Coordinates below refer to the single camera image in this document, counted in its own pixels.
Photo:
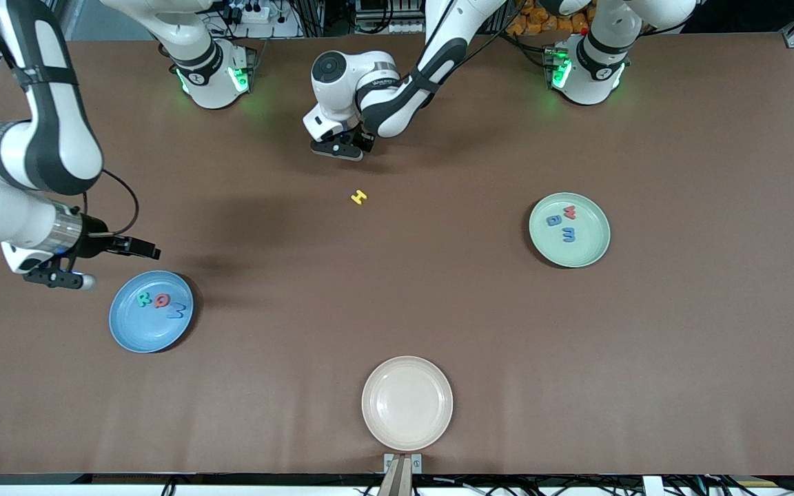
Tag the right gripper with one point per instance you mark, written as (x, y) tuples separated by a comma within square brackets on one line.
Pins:
[(98, 241)]

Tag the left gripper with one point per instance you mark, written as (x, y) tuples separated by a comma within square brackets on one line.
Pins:
[(365, 140)]

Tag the yellow letter H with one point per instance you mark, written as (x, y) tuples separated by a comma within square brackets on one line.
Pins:
[(359, 198)]

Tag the teal letter R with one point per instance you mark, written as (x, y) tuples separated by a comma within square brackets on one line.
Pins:
[(143, 300)]

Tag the red uppercase letter Q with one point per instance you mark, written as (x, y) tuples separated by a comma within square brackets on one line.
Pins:
[(158, 301)]

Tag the blue uppercase letter M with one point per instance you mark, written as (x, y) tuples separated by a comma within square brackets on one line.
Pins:
[(176, 311)]

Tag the blue lowercase letter g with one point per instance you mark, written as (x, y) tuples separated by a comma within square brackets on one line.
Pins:
[(554, 220)]

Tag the red lowercase letter w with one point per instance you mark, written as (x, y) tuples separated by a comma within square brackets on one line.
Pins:
[(569, 212)]

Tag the blue lowercase letter m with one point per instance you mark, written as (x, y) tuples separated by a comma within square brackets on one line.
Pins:
[(568, 235)]

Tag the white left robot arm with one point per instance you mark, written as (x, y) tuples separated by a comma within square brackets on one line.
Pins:
[(383, 89)]

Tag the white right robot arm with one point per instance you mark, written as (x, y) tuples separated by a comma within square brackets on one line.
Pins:
[(25, 138)]

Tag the blue plate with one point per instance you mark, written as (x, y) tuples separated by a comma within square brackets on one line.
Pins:
[(142, 331)]

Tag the green plate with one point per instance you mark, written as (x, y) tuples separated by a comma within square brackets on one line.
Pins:
[(579, 251)]

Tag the cream plate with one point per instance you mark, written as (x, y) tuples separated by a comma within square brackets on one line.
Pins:
[(407, 404)]

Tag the background metal rack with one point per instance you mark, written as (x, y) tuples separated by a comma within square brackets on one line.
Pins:
[(400, 17)]

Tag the white power strip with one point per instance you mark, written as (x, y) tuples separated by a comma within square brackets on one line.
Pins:
[(251, 12)]

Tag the orange objects pile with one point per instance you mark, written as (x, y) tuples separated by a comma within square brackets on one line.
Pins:
[(535, 21)]

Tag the brown table cover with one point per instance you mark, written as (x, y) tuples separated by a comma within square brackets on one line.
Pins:
[(645, 379)]

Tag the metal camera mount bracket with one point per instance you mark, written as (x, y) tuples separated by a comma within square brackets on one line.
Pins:
[(402, 465)]

